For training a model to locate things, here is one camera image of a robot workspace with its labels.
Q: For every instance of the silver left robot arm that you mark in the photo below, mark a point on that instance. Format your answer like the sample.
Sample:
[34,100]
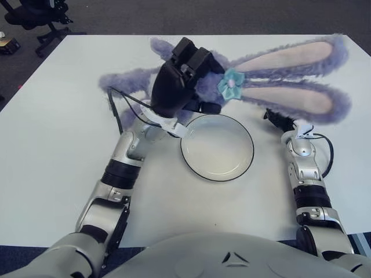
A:
[127,144]

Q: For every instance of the purple plush bunny doll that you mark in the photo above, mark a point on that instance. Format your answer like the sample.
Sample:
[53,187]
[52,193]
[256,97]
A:
[275,58]

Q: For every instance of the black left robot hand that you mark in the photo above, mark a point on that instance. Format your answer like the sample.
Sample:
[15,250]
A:
[169,87]

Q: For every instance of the white plate black rim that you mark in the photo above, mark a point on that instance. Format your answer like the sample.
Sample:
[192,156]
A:
[217,153]

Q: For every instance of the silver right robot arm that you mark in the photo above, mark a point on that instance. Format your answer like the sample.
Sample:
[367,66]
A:
[307,171]

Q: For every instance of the white table leg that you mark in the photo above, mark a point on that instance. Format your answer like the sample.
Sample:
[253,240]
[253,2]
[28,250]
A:
[362,243]

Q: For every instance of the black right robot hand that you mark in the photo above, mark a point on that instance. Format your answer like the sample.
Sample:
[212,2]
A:
[281,121]

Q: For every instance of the grey robot torso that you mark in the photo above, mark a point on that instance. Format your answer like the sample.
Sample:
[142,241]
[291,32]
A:
[232,260]

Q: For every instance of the black office chair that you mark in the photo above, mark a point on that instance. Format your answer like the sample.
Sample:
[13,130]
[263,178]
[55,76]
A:
[20,17]

